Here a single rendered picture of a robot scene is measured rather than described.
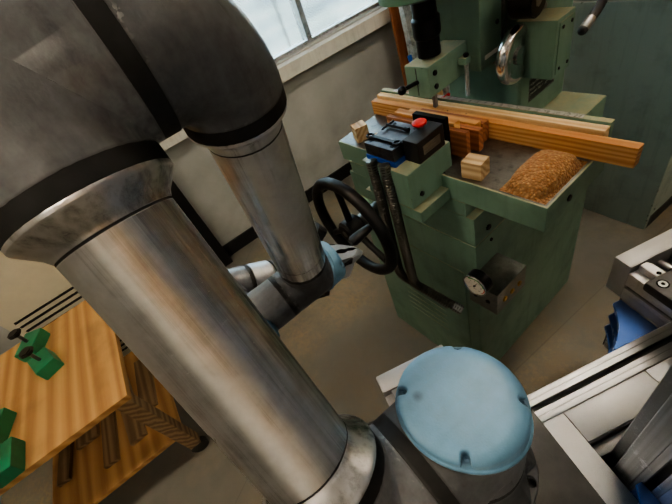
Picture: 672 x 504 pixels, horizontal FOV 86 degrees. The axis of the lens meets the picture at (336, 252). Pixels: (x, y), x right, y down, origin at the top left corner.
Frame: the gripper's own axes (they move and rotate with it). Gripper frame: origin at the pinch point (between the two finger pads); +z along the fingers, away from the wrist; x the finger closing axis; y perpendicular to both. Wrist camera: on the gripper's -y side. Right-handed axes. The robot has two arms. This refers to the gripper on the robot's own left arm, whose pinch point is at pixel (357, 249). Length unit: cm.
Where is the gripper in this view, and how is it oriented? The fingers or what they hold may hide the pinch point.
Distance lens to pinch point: 77.7
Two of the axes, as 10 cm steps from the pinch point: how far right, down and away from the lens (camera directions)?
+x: 5.6, 4.6, -6.9
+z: 8.2, -1.9, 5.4
